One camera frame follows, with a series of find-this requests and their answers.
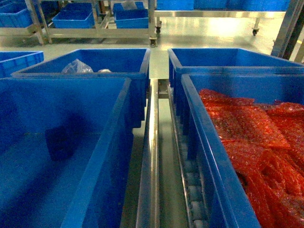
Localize blue block part with knob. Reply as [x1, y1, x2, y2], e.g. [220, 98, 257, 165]
[45, 126, 74, 161]

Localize far left blue bin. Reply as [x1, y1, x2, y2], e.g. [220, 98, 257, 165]
[11, 48, 151, 128]

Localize far right blue bin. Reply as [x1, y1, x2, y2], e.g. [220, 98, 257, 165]
[168, 48, 304, 115]

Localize near left blue bin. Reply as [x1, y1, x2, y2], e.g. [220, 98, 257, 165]
[0, 77, 133, 228]

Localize blue bin on cart right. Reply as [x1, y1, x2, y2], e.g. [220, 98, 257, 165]
[113, 1, 149, 29]

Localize blue bin on cart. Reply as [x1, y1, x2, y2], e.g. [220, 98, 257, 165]
[113, 1, 149, 29]
[52, 3, 95, 29]

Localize near right blue bin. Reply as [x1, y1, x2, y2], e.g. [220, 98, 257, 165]
[181, 74, 304, 228]

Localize blue bin on cart left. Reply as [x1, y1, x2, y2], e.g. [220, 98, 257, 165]
[52, 3, 95, 29]

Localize blue bin at left edge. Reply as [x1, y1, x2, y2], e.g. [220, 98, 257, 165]
[0, 51, 44, 78]

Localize clear plastic bag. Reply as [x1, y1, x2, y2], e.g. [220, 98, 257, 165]
[61, 59, 93, 74]

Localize background steel cart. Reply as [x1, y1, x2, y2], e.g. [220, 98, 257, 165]
[0, 0, 157, 48]

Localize red bubble wrap bags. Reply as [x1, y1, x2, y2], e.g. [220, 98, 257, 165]
[199, 89, 304, 228]

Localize steel roller track rail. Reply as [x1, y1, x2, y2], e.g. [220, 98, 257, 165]
[136, 79, 209, 228]

